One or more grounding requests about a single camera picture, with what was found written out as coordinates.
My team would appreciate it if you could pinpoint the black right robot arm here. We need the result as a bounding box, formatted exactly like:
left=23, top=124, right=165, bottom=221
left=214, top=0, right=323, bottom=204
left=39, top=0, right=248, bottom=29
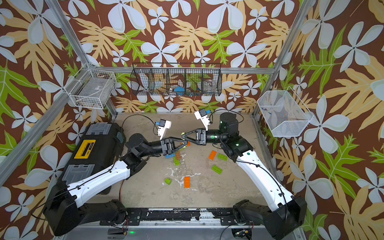
left=182, top=110, right=307, bottom=240

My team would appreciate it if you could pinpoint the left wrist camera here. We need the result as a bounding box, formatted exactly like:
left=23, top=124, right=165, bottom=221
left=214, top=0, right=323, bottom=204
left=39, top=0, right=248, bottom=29
left=156, top=119, right=172, bottom=140

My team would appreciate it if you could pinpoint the tan brick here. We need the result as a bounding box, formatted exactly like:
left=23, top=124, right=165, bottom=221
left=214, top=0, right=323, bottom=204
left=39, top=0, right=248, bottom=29
left=175, top=152, right=182, bottom=160

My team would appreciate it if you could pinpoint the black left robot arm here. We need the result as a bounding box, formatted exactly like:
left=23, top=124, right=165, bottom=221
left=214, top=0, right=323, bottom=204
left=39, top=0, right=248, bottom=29
left=43, top=134, right=188, bottom=237

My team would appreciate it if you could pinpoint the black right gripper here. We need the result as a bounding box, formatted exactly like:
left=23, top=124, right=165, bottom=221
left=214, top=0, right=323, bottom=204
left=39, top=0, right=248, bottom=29
left=185, top=129, right=231, bottom=148

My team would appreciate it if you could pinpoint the lime brick front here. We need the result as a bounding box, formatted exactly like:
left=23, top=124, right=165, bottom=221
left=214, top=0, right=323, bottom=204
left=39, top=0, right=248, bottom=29
left=173, top=157, right=180, bottom=166

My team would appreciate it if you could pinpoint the blue object in basket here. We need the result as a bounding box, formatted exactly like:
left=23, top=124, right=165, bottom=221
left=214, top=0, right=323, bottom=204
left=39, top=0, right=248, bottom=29
left=174, top=87, right=186, bottom=96

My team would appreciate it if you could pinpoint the lime brick right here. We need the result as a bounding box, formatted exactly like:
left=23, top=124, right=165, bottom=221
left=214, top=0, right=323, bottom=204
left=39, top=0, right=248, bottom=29
left=217, top=154, right=228, bottom=162

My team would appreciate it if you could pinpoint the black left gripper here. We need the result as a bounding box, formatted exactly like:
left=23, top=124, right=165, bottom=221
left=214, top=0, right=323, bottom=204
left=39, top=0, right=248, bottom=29
left=138, top=136, right=186, bottom=159

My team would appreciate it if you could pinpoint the black yellow toolbox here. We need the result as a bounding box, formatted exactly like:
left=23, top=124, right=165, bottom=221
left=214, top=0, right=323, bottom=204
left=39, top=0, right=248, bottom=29
left=52, top=123, right=126, bottom=193

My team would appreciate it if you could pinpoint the white wire basket left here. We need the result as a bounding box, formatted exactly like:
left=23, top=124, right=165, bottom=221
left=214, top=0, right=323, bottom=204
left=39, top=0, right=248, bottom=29
left=66, top=64, right=117, bottom=110

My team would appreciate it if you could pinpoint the black wire basket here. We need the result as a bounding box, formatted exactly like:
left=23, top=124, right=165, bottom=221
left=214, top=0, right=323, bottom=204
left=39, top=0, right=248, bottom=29
left=129, top=63, right=223, bottom=97

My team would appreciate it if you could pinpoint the small lime brick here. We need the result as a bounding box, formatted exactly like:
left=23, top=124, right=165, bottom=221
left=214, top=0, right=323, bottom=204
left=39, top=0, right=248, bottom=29
left=165, top=178, right=172, bottom=185

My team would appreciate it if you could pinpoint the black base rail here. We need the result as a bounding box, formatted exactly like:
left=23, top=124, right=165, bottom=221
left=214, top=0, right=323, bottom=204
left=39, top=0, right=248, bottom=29
left=125, top=207, right=261, bottom=226

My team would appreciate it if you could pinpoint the blue brick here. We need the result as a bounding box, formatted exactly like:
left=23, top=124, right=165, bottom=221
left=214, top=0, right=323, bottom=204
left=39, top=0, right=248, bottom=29
left=165, top=154, right=175, bottom=159

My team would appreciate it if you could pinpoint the white mesh basket right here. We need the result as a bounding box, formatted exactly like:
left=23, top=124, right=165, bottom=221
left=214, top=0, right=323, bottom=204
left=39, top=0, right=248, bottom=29
left=257, top=90, right=314, bottom=138

